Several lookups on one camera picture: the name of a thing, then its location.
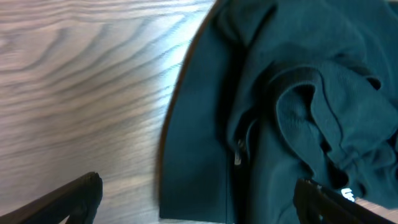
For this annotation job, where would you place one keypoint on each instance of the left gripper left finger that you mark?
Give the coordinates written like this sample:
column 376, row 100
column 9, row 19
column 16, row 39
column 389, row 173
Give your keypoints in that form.
column 76, row 202

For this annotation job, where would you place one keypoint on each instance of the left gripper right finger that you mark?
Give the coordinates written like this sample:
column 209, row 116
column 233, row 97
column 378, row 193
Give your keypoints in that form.
column 318, row 205

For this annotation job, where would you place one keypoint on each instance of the black t-shirt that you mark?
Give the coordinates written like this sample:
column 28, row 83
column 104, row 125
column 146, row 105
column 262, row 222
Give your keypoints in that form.
column 273, row 91

